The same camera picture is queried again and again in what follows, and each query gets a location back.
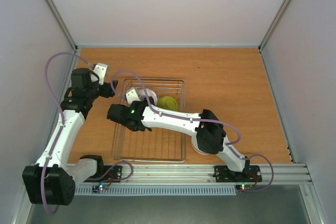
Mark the white bowl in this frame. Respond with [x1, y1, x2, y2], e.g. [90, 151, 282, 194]
[191, 143, 208, 155]
[138, 88, 158, 106]

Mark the yellow-green bowl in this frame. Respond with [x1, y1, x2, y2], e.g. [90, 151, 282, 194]
[157, 96, 179, 111]

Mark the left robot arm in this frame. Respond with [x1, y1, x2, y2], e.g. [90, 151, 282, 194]
[22, 63, 118, 206]

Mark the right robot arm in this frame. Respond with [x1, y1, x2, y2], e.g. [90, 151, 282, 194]
[107, 101, 250, 180]

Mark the left circuit board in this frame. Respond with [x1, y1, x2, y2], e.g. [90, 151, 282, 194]
[91, 184, 108, 193]

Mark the circuit board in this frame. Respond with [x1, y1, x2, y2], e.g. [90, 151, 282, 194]
[91, 184, 108, 193]
[236, 184, 254, 191]

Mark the right circuit board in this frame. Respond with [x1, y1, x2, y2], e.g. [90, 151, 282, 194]
[236, 184, 254, 191]

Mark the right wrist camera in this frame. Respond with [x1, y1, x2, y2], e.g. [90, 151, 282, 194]
[125, 87, 141, 105]

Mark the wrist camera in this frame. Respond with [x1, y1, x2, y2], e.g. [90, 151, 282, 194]
[125, 87, 141, 105]
[90, 63, 109, 85]

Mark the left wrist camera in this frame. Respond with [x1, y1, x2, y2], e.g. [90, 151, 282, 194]
[90, 63, 109, 85]

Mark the wire dish rack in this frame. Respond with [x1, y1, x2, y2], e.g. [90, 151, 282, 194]
[111, 77, 187, 163]

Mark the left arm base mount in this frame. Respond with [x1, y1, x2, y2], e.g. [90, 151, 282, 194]
[85, 165, 122, 183]

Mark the slotted cable duct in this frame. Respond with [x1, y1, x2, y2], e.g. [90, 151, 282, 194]
[75, 185, 236, 197]

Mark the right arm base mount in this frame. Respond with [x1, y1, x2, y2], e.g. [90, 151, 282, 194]
[213, 165, 262, 183]

